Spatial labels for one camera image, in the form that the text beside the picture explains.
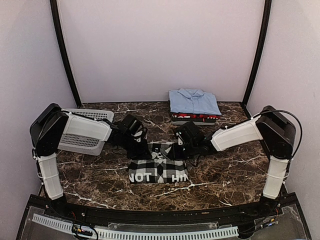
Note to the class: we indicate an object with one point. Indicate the black front rail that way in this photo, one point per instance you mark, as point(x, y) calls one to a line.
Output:
point(244, 214)

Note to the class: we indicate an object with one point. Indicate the red black shirt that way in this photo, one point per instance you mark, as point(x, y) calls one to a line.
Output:
point(189, 117)

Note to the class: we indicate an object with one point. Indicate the left black frame post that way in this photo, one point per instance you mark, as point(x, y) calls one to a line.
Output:
point(63, 52)

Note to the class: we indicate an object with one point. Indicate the right black frame post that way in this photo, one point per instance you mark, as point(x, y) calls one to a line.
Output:
point(258, 53)

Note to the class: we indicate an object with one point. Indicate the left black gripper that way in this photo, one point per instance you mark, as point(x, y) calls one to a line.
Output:
point(141, 154)

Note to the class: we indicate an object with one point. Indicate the grey plastic basket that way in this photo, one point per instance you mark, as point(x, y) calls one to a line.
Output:
point(86, 130)

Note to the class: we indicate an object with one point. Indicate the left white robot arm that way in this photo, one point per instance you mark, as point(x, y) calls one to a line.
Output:
point(45, 133)

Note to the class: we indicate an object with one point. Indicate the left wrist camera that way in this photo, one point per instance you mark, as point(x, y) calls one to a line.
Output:
point(141, 134)

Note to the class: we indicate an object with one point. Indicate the black white plaid shirt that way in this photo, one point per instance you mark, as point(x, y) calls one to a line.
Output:
point(159, 169)

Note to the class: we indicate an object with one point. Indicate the black frame post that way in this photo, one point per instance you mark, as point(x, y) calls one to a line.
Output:
point(63, 52)
point(258, 53)

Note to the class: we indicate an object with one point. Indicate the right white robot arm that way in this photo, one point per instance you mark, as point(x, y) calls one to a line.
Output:
point(269, 126)

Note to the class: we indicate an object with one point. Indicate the light blue shirt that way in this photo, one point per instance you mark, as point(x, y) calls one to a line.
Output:
point(193, 101)

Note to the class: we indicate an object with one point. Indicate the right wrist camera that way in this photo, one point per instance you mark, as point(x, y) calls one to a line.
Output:
point(180, 139)

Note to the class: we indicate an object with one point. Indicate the white slotted cable duct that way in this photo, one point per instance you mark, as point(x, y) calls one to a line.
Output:
point(107, 234)

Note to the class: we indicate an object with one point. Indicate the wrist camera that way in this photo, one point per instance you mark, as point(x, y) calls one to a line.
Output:
point(180, 139)
point(141, 134)

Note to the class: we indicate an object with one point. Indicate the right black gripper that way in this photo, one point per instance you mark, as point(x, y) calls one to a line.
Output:
point(175, 155)

